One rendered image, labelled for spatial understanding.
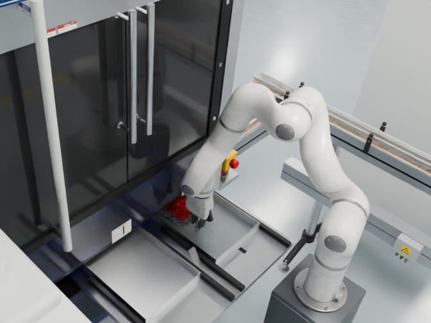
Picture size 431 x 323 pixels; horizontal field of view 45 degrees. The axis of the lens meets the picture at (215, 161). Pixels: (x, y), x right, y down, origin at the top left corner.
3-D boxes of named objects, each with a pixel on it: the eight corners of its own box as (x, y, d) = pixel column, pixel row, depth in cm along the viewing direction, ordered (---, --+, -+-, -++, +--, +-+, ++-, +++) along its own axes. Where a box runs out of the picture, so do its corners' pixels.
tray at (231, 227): (149, 216, 204) (149, 210, 202) (194, 186, 220) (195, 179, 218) (215, 266, 188) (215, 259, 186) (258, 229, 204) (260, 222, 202)
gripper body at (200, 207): (183, 186, 186) (182, 209, 193) (205, 201, 181) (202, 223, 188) (198, 177, 191) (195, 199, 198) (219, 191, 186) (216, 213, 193)
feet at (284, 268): (275, 267, 303) (279, 252, 294) (321, 223, 334) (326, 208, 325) (286, 275, 299) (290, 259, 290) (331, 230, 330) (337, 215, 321)
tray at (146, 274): (78, 265, 183) (77, 258, 181) (134, 227, 199) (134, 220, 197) (145, 325, 167) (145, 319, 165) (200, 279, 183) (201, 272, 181)
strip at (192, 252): (186, 261, 189) (188, 250, 185) (192, 256, 191) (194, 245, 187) (217, 283, 182) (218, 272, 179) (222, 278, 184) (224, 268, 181)
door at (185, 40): (127, 181, 169) (124, 9, 132) (213, 129, 196) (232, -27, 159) (128, 182, 169) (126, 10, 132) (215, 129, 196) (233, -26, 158)
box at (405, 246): (391, 249, 261) (397, 237, 255) (396, 244, 264) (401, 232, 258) (414, 263, 255) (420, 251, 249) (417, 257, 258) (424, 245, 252)
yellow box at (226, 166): (211, 164, 220) (213, 150, 215) (223, 157, 224) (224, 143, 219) (226, 173, 216) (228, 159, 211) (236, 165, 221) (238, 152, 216)
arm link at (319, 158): (330, 245, 166) (344, 214, 178) (366, 243, 159) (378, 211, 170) (267, 110, 148) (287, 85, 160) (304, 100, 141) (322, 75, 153)
